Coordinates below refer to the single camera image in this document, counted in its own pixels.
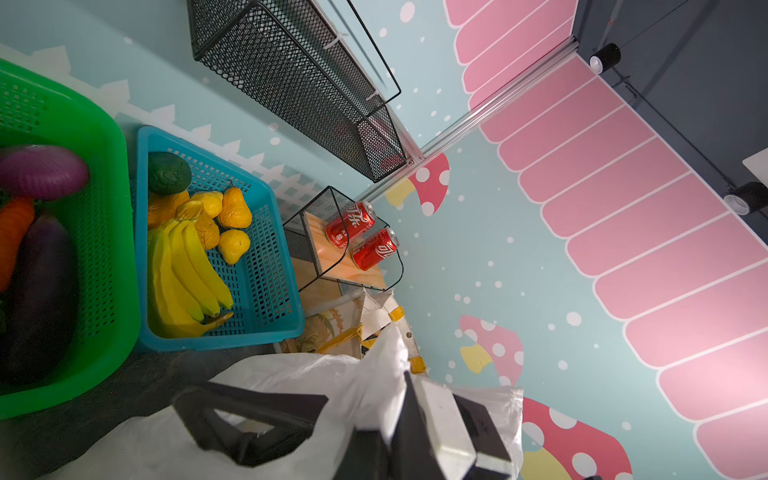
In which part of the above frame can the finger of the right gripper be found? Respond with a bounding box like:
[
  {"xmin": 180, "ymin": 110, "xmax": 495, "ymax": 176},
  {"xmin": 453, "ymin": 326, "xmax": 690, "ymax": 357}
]
[{"xmin": 172, "ymin": 382, "xmax": 328, "ymax": 467}]

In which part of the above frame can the dark purple eggplant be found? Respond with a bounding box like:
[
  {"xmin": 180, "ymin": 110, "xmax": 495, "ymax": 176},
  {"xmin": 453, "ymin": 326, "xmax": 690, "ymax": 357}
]
[{"xmin": 1, "ymin": 215, "xmax": 80, "ymax": 385}]

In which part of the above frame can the green plastic basket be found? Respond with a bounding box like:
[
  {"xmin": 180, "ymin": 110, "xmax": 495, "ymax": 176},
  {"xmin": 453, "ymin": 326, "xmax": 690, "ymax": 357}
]
[{"xmin": 0, "ymin": 58, "xmax": 142, "ymax": 421}]

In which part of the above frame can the white plastic grocery bag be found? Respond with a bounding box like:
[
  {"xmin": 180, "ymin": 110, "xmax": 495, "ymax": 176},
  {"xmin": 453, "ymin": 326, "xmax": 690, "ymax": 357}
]
[{"xmin": 54, "ymin": 326, "xmax": 524, "ymax": 479}]

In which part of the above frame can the black mesh wall basket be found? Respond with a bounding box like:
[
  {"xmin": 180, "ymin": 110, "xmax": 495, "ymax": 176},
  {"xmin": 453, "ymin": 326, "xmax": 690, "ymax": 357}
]
[{"xmin": 187, "ymin": 1, "xmax": 407, "ymax": 183}]

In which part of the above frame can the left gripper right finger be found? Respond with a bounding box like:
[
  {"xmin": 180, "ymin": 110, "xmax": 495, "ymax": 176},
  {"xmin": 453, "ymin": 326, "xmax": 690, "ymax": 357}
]
[{"xmin": 389, "ymin": 372, "xmax": 444, "ymax": 480}]

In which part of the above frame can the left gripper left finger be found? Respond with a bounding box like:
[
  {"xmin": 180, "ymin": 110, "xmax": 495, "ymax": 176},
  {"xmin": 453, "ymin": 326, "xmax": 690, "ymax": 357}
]
[{"xmin": 333, "ymin": 430, "xmax": 389, "ymax": 480}]

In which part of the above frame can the yellow pear fruit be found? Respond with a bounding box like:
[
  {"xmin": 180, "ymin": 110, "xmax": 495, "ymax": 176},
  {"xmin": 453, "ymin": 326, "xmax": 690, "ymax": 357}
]
[{"xmin": 217, "ymin": 187, "xmax": 253, "ymax": 229}]

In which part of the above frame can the banana bunch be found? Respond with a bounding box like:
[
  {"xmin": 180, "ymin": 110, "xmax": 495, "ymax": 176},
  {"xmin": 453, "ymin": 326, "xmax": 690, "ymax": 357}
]
[{"xmin": 147, "ymin": 219, "xmax": 233, "ymax": 339}]

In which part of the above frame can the white canvas tote bag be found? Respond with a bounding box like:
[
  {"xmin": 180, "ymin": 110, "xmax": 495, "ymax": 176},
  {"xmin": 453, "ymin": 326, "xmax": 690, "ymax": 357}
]
[{"xmin": 278, "ymin": 289, "xmax": 428, "ymax": 376}]

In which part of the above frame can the green avocado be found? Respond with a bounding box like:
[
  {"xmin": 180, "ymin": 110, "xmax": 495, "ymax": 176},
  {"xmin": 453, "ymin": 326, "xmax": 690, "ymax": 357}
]
[{"xmin": 148, "ymin": 152, "xmax": 192, "ymax": 196}]

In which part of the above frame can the small orange carrot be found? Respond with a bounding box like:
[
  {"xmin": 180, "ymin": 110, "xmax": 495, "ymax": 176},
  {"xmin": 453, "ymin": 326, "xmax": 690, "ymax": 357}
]
[{"xmin": 0, "ymin": 197, "xmax": 35, "ymax": 292}]

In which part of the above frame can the red cola can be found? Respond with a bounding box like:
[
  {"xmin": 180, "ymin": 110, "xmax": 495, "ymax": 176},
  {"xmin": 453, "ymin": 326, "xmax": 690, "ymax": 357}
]
[
  {"xmin": 352, "ymin": 227, "xmax": 399, "ymax": 271},
  {"xmin": 325, "ymin": 201, "xmax": 377, "ymax": 250}
]

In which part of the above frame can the right red cola can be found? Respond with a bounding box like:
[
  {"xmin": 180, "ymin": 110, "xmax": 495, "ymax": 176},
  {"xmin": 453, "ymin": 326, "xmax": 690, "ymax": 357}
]
[{"xmin": 352, "ymin": 227, "xmax": 399, "ymax": 271}]

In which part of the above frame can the black wire wooden shelf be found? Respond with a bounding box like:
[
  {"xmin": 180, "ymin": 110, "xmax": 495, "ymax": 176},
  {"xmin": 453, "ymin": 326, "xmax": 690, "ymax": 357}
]
[{"xmin": 283, "ymin": 186, "xmax": 405, "ymax": 292}]

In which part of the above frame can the purple onion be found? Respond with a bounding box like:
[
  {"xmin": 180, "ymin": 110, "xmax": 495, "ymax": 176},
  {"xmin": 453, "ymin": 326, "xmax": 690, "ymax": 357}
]
[{"xmin": 1, "ymin": 145, "xmax": 90, "ymax": 201}]

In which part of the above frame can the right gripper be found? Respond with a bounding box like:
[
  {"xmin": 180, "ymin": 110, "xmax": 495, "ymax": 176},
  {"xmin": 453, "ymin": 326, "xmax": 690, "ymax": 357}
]
[{"xmin": 410, "ymin": 375, "xmax": 516, "ymax": 479}]

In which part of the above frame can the left red cola can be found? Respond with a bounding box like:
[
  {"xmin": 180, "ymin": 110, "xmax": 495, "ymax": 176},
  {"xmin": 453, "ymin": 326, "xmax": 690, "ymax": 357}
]
[{"xmin": 325, "ymin": 201, "xmax": 377, "ymax": 250}]

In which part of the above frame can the teal plastic basket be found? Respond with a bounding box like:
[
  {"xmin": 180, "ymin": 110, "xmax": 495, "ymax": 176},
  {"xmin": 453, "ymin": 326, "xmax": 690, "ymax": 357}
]
[{"xmin": 132, "ymin": 126, "xmax": 304, "ymax": 352}]

